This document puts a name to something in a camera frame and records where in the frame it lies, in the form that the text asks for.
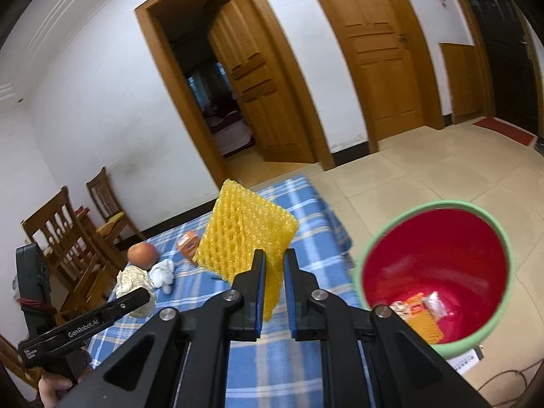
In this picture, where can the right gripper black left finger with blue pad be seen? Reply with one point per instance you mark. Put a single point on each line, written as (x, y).
(179, 359)

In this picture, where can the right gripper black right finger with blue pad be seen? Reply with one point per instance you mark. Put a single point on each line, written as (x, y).
(369, 358)

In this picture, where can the white paper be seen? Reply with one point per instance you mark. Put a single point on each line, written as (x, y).
(131, 278)

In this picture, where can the orange snack wrapper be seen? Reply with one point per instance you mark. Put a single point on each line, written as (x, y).
(415, 304)

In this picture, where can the person's left hand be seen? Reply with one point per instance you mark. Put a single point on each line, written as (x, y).
(52, 388)

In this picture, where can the wooden chair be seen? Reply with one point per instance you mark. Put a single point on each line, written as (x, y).
(74, 258)
(116, 220)

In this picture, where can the clear plastic bag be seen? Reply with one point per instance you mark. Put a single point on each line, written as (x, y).
(434, 304)

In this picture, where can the blue plaid tablecloth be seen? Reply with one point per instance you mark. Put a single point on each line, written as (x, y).
(274, 371)

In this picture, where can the baby doll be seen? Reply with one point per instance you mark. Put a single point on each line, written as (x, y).
(161, 273)

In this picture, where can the red bin green rim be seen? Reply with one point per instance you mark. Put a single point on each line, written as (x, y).
(453, 248)

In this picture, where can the small orange packet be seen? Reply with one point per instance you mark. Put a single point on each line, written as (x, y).
(187, 245)

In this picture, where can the red doormat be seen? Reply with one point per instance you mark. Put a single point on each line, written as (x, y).
(506, 129)

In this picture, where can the open wooden door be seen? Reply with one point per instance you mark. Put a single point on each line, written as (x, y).
(241, 44)

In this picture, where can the dark entrance door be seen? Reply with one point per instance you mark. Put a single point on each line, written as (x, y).
(512, 72)

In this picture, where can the closed wooden door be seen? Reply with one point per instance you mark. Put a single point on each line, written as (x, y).
(384, 64)

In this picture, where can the wooden wall panel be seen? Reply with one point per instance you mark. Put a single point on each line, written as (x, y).
(464, 81)

